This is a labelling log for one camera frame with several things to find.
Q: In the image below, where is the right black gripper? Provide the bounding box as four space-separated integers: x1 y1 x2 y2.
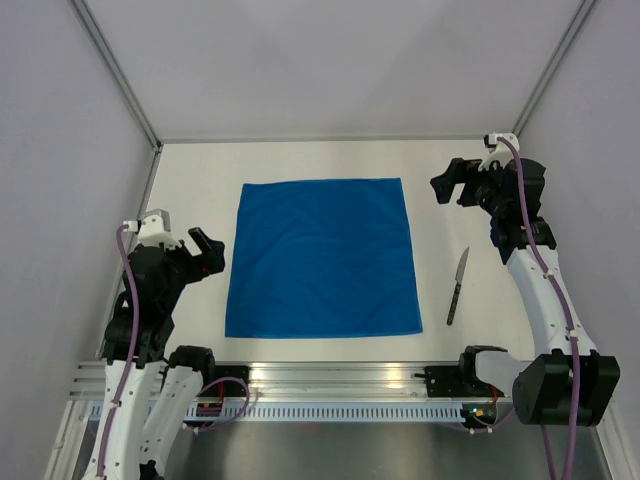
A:
430 155 510 217

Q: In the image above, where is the black handled steak knife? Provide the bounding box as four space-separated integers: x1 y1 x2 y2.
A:
446 246 470 326

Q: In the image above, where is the blue cloth napkin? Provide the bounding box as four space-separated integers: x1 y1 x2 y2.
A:
225 178 423 339

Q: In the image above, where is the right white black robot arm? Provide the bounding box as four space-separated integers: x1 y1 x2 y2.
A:
430 158 620 426

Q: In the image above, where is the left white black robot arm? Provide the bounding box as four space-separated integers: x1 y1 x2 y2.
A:
84 221 225 479

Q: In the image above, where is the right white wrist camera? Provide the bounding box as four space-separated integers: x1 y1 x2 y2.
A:
478 132 520 171

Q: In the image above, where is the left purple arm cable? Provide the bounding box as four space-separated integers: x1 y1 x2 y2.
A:
94 223 144 476

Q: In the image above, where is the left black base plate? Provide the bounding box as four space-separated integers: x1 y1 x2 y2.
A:
198 364 250 403

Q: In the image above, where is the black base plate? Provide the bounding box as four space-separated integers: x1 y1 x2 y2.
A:
423 365 473 398
198 364 250 403

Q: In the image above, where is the aluminium mounting rail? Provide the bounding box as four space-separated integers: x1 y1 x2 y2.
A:
69 360 516 401

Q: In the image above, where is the white slotted cable duct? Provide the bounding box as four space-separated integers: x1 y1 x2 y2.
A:
182 400 465 424

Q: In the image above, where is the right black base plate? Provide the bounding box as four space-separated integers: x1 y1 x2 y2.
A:
423 365 473 398

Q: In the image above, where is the right aluminium frame post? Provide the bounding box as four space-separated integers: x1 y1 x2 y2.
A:
512 0 600 137

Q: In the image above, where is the aluminium frame post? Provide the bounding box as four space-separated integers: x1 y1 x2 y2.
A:
512 0 600 137
68 0 162 152

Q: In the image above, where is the left aluminium frame post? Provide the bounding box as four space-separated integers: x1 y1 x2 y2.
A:
68 0 162 152

